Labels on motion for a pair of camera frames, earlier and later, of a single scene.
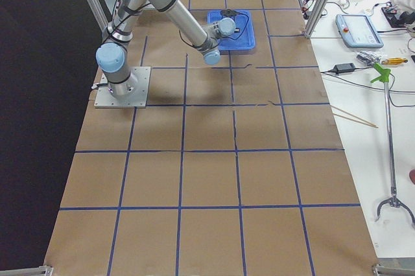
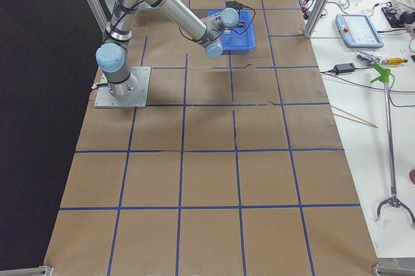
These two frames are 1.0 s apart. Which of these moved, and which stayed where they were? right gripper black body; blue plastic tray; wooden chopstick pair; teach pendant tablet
Moved: right gripper black body
Stayed: blue plastic tray; teach pendant tablet; wooden chopstick pair
